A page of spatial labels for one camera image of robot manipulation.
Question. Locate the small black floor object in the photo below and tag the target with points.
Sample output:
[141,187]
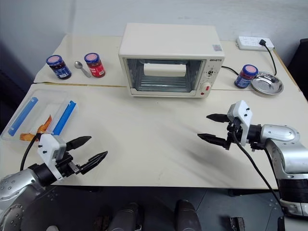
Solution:
[237,223]

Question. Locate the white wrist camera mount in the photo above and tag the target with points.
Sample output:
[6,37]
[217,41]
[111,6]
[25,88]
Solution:
[49,146]
[243,113]

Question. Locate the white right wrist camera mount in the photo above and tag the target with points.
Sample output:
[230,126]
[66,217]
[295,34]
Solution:
[243,113]

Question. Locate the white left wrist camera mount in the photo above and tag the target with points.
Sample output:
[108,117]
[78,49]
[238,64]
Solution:
[49,146]

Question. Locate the blue container latch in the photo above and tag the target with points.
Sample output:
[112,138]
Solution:
[22,115]
[63,118]

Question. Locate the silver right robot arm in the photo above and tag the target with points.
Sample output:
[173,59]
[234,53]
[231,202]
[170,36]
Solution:
[286,149]

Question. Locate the cream toaster oven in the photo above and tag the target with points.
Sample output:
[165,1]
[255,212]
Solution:
[168,41]

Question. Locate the white power strip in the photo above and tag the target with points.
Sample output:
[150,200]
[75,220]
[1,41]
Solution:
[250,42]

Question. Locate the dark rounded shape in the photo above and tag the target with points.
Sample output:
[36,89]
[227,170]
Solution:
[187,215]
[126,216]

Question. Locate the round steel dish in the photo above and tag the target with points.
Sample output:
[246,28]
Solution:
[267,84]

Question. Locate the clear plastic tray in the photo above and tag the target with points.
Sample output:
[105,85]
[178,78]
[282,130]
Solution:
[48,98]

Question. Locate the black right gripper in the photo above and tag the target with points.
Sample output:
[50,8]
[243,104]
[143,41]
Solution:
[235,134]

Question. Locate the blue label jam jar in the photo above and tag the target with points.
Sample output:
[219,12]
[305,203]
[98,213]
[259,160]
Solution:
[60,69]
[244,78]

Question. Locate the red label jam jar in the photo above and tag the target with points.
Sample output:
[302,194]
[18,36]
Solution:
[96,68]

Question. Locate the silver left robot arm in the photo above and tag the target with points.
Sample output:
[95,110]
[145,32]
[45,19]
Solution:
[14,185]

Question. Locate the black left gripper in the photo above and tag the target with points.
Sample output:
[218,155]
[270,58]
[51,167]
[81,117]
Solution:
[66,166]

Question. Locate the metal spoon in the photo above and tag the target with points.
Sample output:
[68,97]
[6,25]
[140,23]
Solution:
[79,64]

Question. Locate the dark chair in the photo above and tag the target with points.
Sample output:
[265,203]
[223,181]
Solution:
[300,62]

